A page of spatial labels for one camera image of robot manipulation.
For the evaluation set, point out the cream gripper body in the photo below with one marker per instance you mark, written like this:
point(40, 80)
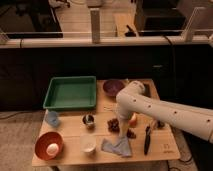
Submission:
point(123, 126)

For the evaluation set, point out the dark red grape bunch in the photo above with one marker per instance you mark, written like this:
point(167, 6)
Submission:
point(113, 126)

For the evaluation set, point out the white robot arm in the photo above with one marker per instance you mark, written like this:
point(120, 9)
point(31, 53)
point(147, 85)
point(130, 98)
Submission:
point(194, 120)

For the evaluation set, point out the small metal cup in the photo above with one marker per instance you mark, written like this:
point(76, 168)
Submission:
point(88, 121)

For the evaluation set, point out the white paper cup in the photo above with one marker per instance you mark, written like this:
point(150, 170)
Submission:
point(88, 144)

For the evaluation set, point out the light blue plastic cup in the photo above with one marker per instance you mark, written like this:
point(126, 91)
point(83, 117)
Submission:
point(52, 118)

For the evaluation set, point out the yellow red apple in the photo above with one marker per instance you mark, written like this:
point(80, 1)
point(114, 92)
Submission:
point(133, 120)

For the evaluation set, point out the blue cloth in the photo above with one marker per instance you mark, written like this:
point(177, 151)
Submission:
point(120, 147)

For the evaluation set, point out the small dark toy object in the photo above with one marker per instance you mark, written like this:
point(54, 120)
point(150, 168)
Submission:
point(159, 124)

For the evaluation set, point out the purple bowl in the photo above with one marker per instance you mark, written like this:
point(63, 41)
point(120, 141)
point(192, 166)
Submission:
point(112, 87)

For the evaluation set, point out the black rectangular block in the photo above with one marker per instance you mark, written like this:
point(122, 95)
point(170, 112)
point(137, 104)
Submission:
point(147, 90)

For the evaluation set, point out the green plastic tray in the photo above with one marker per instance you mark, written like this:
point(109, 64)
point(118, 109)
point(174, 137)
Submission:
point(71, 93)

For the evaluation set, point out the white egg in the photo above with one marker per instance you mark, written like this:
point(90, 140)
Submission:
point(52, 149)

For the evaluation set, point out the orange bowl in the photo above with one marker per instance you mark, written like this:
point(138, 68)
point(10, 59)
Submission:
point(44, 141)

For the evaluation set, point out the black handled knife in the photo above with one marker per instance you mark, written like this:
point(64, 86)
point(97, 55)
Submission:
point(147, 140)

